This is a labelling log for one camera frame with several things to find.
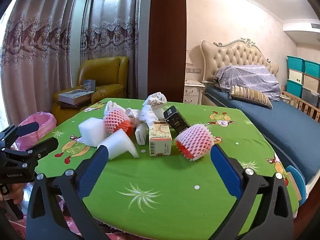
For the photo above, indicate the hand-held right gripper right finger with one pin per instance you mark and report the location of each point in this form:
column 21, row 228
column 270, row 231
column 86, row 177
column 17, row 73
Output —
column 225, row 171

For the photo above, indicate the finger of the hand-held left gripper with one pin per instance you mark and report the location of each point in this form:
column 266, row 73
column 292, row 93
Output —
column 45, row 146
column 27, row 128

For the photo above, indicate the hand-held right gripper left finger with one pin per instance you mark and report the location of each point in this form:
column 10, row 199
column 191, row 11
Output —
column 96, row 165

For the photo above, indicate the pink trash bin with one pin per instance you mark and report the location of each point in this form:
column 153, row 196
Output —
column 47, row 122

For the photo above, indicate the orange fruit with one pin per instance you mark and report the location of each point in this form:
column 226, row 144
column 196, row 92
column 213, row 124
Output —
column 116, row 120

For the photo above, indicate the printed paper cup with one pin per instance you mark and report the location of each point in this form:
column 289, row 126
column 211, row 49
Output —
column 155, row 100

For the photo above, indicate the person's left hand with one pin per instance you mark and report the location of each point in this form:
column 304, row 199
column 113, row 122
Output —
column 17, row 192

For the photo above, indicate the white foam sleeve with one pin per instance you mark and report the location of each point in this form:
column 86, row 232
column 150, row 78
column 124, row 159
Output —
column 120, row 142

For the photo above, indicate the white foam block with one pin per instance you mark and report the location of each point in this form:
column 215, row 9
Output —
column 91, row 131

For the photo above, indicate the fruit in pink net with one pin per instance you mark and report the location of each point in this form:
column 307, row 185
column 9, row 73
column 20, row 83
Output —
column 196, row 138

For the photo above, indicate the white plastic packet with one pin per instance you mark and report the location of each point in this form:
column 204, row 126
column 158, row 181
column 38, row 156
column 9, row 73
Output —
column 142, row 135

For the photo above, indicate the white flat box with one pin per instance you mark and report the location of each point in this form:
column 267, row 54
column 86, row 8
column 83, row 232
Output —
column 75, row 96

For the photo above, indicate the yellow and white carton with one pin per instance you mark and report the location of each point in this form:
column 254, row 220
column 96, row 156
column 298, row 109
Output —
column 160, row 140

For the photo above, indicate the blue mattress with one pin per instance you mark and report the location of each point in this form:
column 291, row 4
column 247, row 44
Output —
column 280, row 127

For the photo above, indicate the black carton box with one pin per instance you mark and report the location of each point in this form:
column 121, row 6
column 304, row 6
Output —
column 176, row 120

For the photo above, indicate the beige lace curtain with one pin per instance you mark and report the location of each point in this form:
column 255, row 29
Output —
column 112, row 30
column 37, row 55

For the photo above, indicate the small blue book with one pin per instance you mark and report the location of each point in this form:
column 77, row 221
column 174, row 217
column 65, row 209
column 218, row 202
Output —
column 89, row 85

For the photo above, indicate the striped pillow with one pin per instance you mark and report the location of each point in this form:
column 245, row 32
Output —
column 250, row 96

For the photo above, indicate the white nightstand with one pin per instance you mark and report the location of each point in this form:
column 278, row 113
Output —
column 192, row 91

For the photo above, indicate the yellow leather armchair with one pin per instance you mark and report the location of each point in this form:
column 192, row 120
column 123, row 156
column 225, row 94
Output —
column 105, row 70

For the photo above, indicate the purple quilt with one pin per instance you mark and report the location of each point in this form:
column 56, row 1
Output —
column 250, row 77

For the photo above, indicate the stack of plastic storage boxes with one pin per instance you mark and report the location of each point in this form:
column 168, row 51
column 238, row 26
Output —
column 302, row 80

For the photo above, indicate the brown wooden wardrobe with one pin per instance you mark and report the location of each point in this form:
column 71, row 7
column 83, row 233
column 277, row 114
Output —
column 167, row 42

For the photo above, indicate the ceiling air vent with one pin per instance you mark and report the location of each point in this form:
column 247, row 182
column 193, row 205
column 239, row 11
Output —
column 315, row 26

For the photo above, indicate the wooden bed rail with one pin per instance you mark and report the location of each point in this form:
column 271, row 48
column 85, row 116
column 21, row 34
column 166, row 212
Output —
column 302, row 105

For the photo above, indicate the wall switch panel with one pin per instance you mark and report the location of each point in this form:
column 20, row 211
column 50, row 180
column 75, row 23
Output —
column 193, row 70

